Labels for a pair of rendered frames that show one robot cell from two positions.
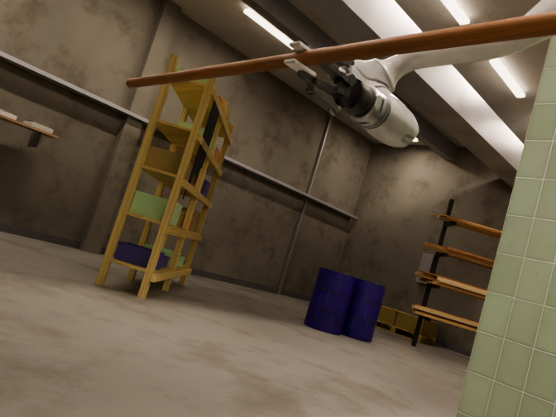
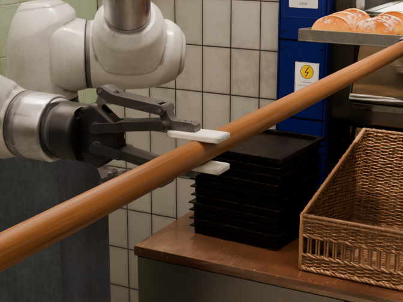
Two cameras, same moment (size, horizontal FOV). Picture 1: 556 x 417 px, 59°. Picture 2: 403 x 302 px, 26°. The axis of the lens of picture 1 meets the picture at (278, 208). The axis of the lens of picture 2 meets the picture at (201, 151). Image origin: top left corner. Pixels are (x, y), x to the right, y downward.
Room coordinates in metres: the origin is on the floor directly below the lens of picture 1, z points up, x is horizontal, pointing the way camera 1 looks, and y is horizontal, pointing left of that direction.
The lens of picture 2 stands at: (1.30, 0.98, 1.47)
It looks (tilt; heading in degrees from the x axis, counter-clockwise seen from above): 16 degrees down; 250
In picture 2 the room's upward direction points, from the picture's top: straight up
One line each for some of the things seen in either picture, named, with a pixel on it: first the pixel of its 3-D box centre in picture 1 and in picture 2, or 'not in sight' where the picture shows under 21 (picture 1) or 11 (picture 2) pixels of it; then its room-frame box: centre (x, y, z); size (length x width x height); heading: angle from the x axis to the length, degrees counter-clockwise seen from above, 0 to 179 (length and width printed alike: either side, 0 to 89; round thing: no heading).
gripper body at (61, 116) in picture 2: (348, 93); (90, 133); (1.07, -0.08, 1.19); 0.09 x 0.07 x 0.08; 132
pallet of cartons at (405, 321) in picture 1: (402, 323); not in sight; (10.53, -3.27, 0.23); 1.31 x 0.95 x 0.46; 44
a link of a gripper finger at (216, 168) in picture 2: (300, 68); (198, 165); (0.96, 0.04, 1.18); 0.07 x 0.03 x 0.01; 132
